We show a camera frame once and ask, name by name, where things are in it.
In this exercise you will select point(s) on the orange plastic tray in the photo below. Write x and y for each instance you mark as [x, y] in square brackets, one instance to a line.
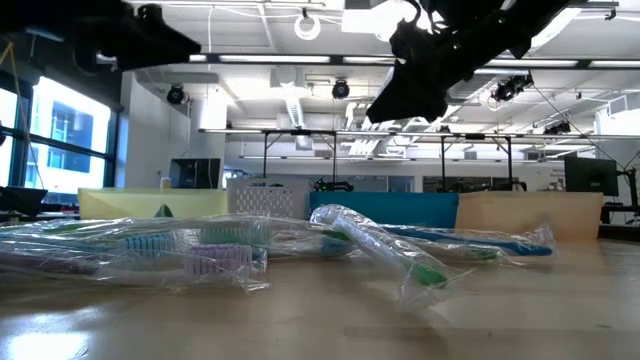
[500, 215]

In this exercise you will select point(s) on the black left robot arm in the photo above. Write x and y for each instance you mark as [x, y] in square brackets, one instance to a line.
[40, 15]

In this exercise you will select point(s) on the long ceiling light bar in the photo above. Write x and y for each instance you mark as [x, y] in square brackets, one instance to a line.
[275, 58]

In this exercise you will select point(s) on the wrapped purple toothbrush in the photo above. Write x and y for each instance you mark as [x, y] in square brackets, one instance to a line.
[220, 260]

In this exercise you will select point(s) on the large window dark frame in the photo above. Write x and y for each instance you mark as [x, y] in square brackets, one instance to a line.
[75, 165]

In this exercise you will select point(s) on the small yellow cup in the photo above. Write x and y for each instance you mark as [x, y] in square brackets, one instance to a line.
[165, 184]

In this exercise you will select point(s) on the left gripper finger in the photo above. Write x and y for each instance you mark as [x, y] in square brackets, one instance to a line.
[155, 47]

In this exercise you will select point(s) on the white perforated plastic basket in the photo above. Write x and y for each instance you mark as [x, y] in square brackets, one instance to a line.
[270, 200]

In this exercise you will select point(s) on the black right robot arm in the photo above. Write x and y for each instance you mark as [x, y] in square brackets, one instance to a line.
[500, 25]

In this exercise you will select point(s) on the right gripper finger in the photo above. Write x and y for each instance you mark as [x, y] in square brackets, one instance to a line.
[410, 97]

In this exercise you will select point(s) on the silver ribbed ventilation duct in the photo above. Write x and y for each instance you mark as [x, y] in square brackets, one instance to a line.
[555, 27]

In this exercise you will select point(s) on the blue plastic tray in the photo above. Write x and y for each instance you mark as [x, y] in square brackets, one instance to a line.
[425, 207]

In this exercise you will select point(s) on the black aluminium table frame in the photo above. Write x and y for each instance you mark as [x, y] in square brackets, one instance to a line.
[20, 200]
[620, 232]

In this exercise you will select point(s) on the black ceiling spotlight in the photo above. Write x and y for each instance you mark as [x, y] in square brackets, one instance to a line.
[340, 89]
[505, 91]
[175, 94]
[557, 127]

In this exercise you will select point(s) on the blue toothbrush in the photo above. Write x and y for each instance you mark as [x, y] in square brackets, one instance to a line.
[525, 248]
[335, 247]
[150, 244]

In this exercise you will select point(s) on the black monitor stand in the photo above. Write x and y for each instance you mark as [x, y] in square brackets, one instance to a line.
[632, 190]

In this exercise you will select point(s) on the yellow plastic tray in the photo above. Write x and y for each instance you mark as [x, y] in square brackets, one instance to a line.
[125, 202]

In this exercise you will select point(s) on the black station frame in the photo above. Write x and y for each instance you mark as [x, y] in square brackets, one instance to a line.
[443, 165]
[300, 132]

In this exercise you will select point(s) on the black monitor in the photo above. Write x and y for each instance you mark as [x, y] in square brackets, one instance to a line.
[591, 176]
[195, 174]

